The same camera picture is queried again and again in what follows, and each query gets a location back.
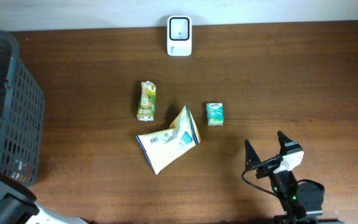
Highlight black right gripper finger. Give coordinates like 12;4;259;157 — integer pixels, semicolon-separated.
244;139;261;170
277;131;298;154

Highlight yellow white snack bag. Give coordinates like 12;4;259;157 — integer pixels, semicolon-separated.
135;104;201;175

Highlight green white juice carton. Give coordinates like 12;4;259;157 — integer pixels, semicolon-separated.
137;81;156;121

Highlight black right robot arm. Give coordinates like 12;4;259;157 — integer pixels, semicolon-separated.
241;131;325;223

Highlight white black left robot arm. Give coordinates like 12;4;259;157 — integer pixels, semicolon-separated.
0;174;89;224

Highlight white barcode scanner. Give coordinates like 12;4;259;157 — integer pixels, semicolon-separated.
167;15;193;57

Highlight small green tissue pack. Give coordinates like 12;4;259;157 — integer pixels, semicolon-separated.
206;103;224;126

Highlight colourful items inside basket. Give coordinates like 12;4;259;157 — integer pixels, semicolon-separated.
9;159;32;184

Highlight dark grey plastic basket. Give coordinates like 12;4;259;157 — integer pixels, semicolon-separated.
0;31;45;187

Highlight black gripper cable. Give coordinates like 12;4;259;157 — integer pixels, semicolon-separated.
241;155;284;197

